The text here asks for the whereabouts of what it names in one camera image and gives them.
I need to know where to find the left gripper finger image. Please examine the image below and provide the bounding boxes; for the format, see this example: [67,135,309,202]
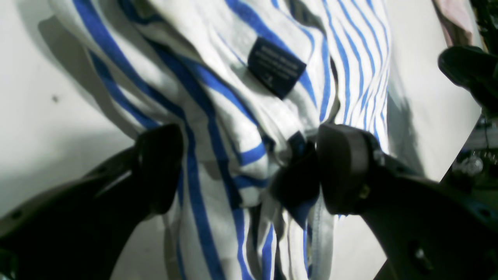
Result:
[316,124,498,280]

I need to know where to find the pink folded cloth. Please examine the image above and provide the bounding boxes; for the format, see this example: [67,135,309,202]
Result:
[432,0,483,48]

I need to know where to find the blue white striped T-shirt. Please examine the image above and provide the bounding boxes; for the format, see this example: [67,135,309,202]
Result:
[49,0,391,280]

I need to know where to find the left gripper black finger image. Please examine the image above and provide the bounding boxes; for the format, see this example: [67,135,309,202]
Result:
[438,46,498,113]
[0,124,184,280]

